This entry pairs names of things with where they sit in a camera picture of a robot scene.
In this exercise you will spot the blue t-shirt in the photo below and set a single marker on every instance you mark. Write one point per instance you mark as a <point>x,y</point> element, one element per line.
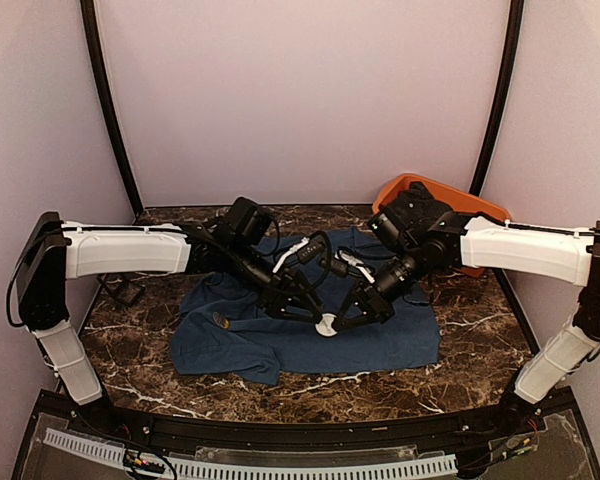
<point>258,347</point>

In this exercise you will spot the black clothing in basin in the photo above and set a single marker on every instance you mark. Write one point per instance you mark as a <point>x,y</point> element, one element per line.
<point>419,201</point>

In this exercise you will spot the right black frame post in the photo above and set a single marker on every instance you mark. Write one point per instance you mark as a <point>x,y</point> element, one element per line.
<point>501,91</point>

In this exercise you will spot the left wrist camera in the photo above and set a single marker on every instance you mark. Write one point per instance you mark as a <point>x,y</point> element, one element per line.
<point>305,250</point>

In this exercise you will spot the black frame post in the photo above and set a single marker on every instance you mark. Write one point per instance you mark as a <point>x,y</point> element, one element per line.
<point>99,71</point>
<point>501,91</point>

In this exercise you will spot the black front rail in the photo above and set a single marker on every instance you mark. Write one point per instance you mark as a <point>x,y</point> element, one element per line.
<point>459,431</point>

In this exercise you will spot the orange plastic basin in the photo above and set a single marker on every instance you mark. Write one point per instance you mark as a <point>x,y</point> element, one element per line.
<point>422,223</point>

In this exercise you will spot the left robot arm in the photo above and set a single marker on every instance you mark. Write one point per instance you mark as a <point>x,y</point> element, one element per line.
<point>57,251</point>

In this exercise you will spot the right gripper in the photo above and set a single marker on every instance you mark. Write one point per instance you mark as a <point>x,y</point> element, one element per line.
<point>374,304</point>

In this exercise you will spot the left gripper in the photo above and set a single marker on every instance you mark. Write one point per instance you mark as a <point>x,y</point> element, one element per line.
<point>275,300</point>

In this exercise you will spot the white slotted cable duct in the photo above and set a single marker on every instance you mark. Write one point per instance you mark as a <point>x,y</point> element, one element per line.
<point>218,463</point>

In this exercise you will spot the left black frame post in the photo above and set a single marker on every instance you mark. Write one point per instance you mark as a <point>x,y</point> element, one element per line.
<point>99,71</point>

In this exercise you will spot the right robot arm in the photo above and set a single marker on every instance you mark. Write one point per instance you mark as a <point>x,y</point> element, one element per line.
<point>571,255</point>

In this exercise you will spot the round yellow grey brooch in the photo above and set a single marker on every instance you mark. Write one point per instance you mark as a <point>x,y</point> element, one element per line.
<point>221,320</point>

